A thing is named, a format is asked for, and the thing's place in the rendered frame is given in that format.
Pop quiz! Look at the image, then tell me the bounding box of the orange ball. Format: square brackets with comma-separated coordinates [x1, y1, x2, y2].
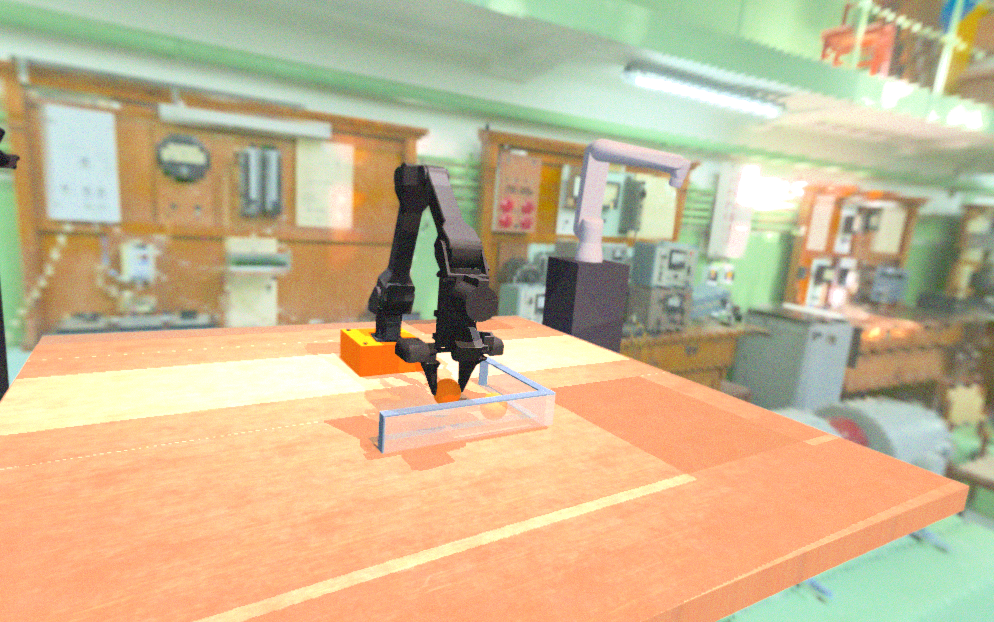
[433, 378, 461, 403]

